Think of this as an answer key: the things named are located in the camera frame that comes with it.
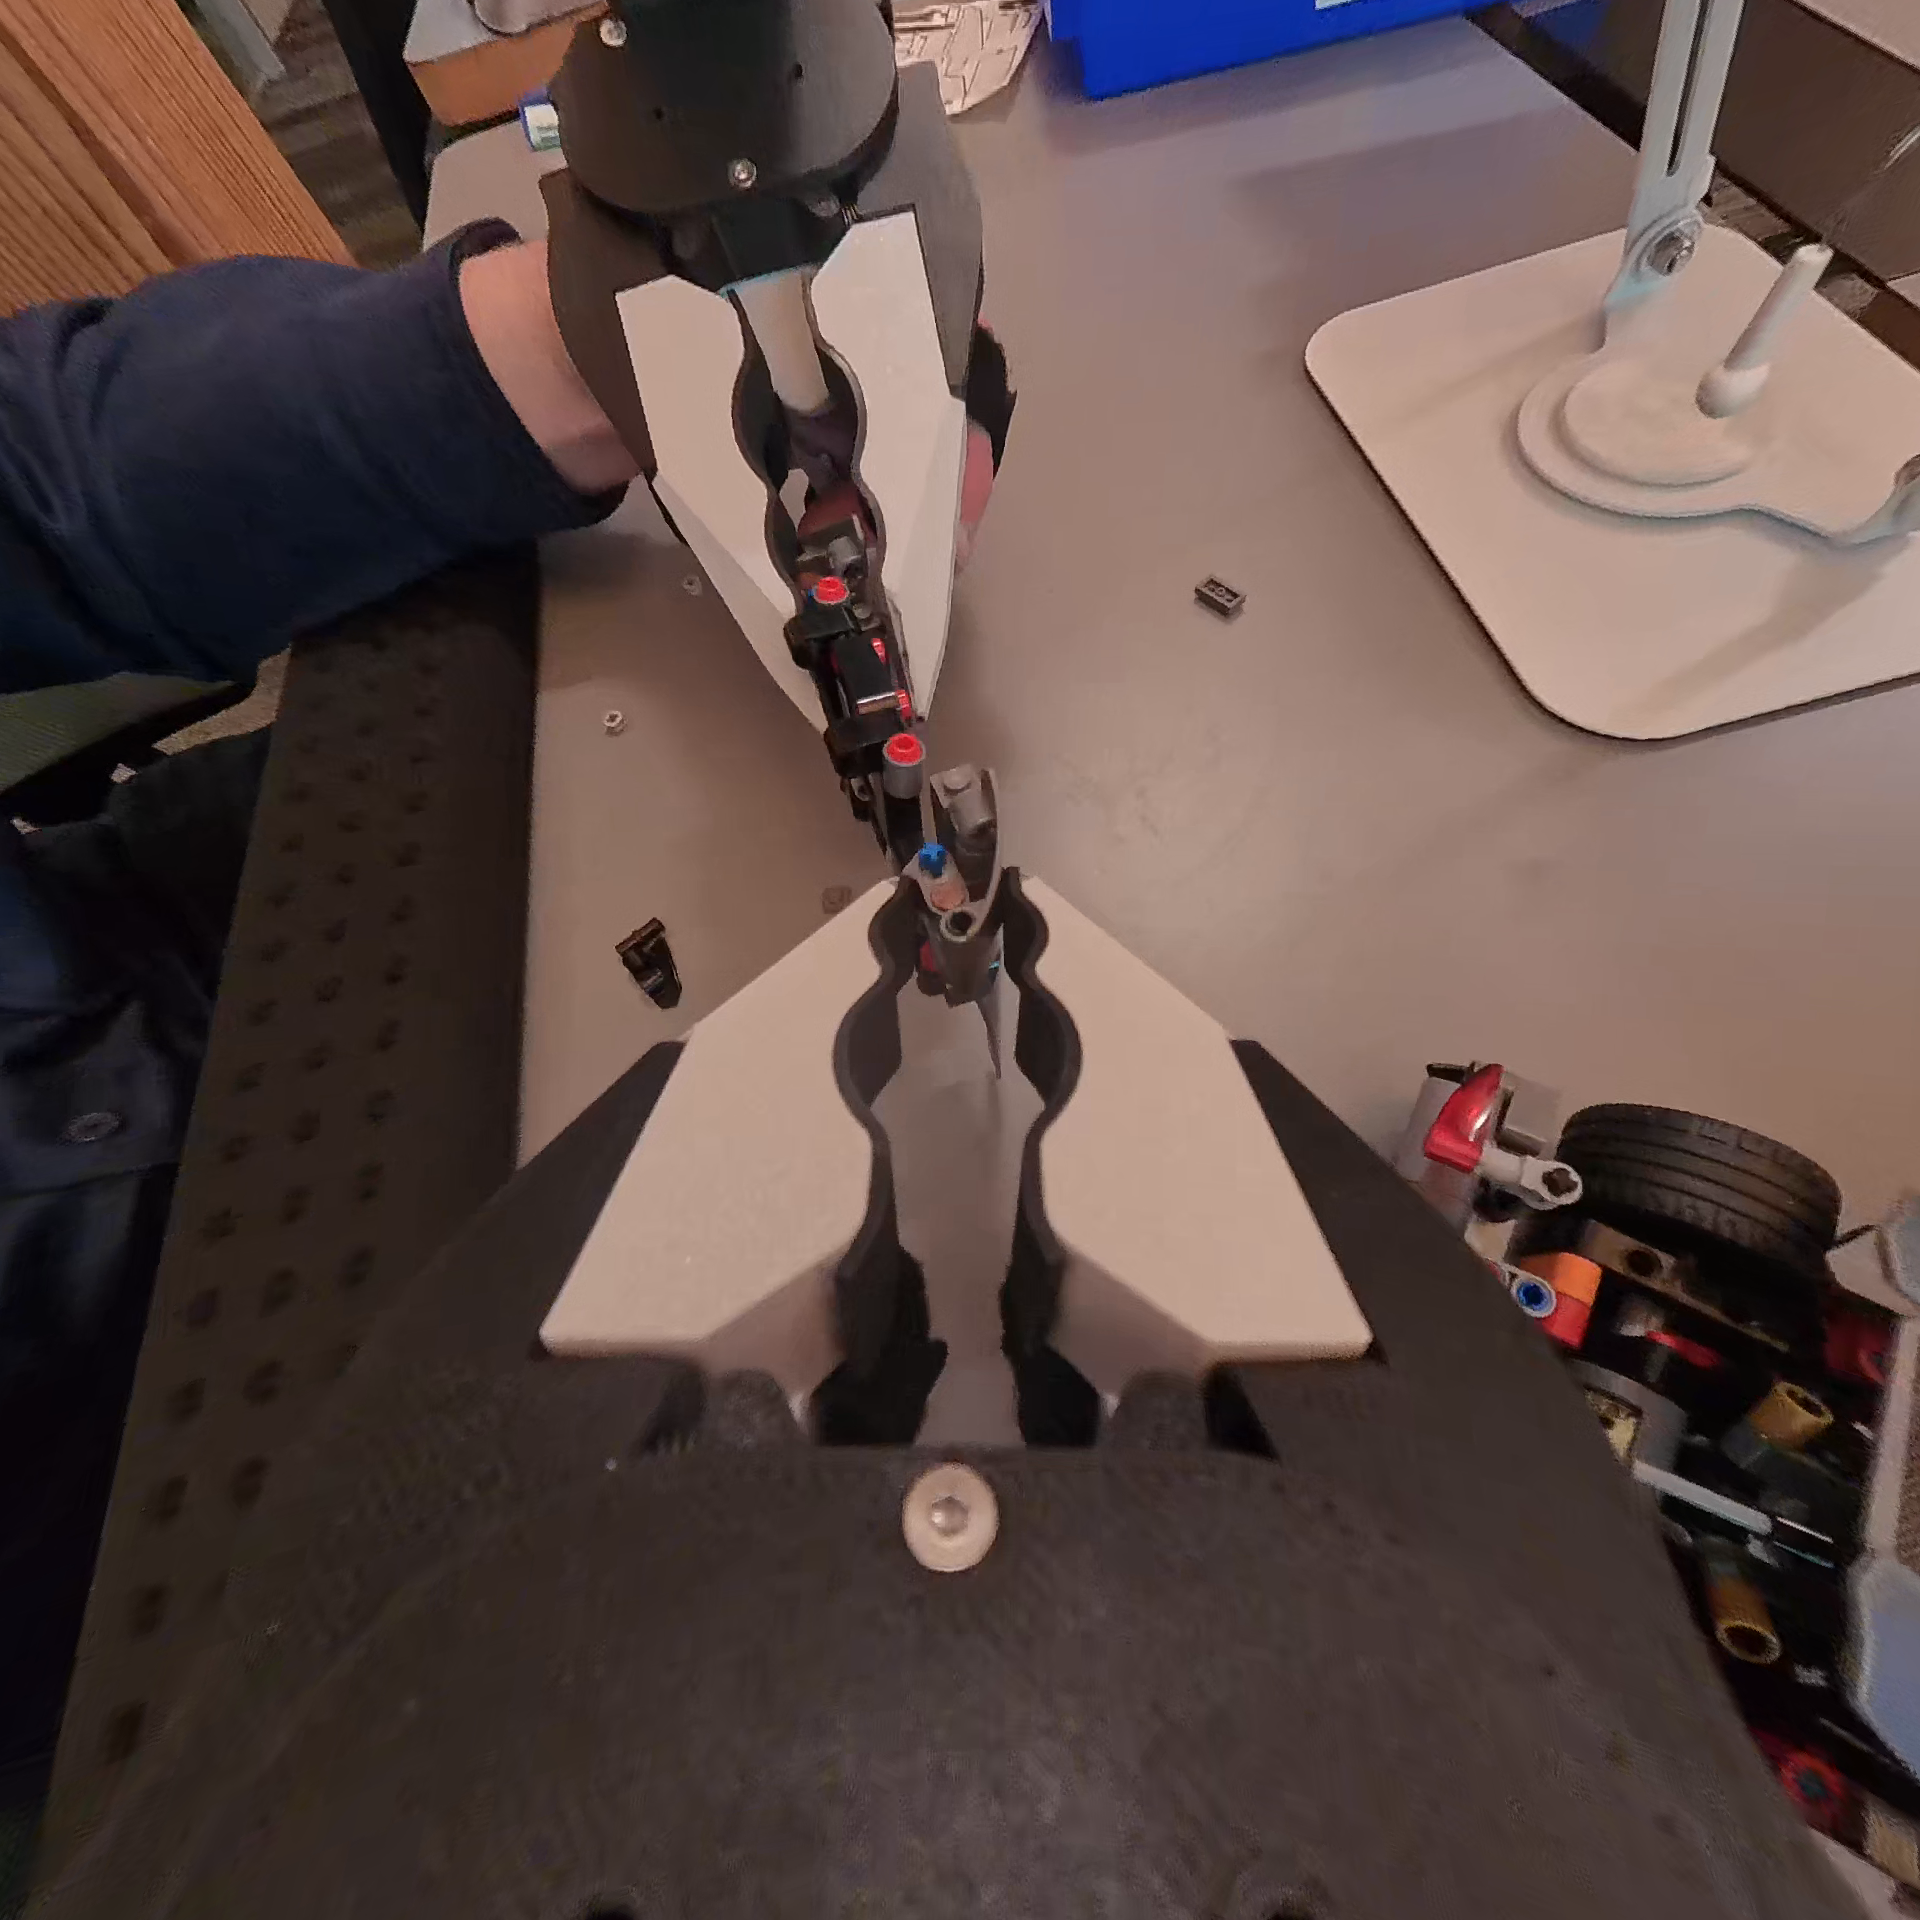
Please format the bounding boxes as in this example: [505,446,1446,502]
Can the blue bin with square tag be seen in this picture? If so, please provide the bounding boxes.
[1042,0,1503,98]

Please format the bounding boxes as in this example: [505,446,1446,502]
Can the person's left hand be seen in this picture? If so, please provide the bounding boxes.
[456,238,636,493]

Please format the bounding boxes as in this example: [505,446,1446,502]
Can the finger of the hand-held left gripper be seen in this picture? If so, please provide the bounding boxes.
[810,207,975,722]
[616,274,835,737]

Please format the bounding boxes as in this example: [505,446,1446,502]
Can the thin wire with white plug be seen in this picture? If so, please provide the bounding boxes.
[1698,247,1835,417]

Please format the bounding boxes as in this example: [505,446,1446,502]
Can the white sticker sheet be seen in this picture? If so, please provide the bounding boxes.
[892,0,1044,115]

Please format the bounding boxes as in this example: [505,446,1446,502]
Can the person's left forearm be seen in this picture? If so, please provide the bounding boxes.
[0,218,625,695]

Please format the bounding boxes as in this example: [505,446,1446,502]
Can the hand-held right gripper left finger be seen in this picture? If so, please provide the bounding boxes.
[538,878,904,1434]

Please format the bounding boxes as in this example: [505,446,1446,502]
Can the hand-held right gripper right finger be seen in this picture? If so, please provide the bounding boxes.
[1009,866,1375,1434]

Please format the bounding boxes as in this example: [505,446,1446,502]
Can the white desk stand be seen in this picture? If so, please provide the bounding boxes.
[1305,0,1920,740]

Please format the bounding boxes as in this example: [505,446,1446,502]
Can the small lego technic sub-assembly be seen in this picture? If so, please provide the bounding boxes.
[780,497,924,865]

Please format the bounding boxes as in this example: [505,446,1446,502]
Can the layered plywood board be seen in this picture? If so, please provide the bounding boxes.
[0,0,354,317]

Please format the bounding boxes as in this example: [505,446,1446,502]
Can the grey lego car model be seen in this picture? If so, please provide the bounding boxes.
[1394,1057,1920,1893]

